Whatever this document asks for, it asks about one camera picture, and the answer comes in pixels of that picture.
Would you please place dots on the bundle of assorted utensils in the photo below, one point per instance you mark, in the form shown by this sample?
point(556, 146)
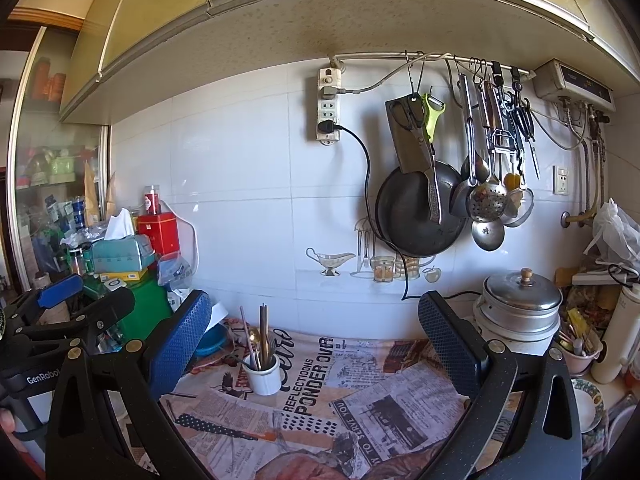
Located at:
point(580, 330)

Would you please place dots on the green peeler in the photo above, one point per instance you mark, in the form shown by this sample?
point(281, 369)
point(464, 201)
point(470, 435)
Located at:
point(430, 120)

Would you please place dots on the metal cleaver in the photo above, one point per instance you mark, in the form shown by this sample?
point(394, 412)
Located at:
point(407, 145)

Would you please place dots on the green container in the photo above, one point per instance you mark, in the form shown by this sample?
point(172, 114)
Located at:
point(150, 300)

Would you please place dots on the clear printed plastic bag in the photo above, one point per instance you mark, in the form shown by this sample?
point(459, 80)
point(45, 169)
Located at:
point(175, 270)

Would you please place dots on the gold spoon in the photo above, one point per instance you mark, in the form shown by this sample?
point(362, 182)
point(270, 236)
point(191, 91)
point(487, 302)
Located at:
point(253, 334)

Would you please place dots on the bunch of colourful chopsticks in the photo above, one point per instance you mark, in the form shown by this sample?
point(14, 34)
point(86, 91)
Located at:
point(263, 335)

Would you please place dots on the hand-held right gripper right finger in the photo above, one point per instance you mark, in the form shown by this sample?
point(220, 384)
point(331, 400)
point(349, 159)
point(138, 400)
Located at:
point(450, 345)

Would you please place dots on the white perforated plastic basket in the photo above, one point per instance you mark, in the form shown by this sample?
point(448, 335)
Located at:
point(219, 316)

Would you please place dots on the white plastic bag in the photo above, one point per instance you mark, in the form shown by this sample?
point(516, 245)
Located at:
point(615, 235)

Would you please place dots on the black kitchen shears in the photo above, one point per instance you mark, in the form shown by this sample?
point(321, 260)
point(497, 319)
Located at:
point(522, 117)

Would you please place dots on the red tin box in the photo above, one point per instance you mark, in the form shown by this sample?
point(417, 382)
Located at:
point(159, 235)

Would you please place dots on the patterned plate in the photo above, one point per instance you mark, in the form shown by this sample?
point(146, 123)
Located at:
point(587, 405)

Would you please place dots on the metal rice cooker lid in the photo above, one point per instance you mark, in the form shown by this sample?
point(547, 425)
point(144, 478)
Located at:
point(520, 295)

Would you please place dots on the metal slotted skimmer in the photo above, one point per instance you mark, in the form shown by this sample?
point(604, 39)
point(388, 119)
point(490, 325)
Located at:
point(486, 202)

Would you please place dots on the white rice cooker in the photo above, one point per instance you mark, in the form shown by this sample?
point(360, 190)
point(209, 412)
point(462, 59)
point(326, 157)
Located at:
point(520, 342)

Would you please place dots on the beige water heater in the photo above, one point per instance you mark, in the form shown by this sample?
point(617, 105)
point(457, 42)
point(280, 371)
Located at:
point(570, 82)

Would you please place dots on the metal hanging rail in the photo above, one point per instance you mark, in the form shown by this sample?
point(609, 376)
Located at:
point(370, 54)

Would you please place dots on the teal tissue box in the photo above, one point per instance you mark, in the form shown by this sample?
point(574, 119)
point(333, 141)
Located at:
point(122, 255)

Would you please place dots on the metal peeler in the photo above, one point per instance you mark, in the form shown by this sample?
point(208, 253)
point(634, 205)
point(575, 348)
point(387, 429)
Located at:
point(502, 140)

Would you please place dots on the white cup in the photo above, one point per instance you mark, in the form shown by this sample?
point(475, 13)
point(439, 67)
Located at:
point(262, 380)

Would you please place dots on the white thermos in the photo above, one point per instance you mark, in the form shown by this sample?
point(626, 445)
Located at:
point(617, 335)

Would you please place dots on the newspaper print tablecloth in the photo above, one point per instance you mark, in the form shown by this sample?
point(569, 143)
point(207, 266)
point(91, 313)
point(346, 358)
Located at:
point(350, 400)

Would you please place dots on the yellow wall cabinet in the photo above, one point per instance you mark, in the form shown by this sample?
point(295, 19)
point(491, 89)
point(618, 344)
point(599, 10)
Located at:
point(350, 0)

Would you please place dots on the mesh strainer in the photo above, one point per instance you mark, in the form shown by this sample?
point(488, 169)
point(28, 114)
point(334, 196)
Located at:
point(520, 210)

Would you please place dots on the blue bowl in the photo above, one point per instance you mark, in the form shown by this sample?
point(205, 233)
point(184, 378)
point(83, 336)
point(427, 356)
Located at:
point(215, 340)

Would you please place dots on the person's left hand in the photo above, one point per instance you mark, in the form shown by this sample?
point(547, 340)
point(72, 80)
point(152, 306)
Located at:
point(6, 420)

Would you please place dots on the white power strip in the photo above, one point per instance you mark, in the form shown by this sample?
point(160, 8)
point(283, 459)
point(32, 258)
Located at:
point(328, 105)

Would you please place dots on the glass door cabinet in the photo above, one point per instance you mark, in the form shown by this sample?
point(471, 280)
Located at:
point(55, 185)

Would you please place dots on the white wall socket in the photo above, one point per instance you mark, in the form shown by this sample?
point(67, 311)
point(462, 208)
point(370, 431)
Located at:
point(561, 180)

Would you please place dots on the yellow flat box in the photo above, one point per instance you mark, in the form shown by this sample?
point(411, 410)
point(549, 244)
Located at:
point(127, 276)

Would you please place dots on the black frying pan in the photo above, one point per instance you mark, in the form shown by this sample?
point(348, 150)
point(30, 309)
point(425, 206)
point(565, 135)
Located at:
point(405, 220)

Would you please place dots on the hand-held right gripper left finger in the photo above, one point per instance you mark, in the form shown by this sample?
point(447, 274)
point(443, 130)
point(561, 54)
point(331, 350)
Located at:
point(182, 345)

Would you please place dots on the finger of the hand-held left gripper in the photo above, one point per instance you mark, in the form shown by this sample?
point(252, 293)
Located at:
point(110, 307)
point(60, 290)

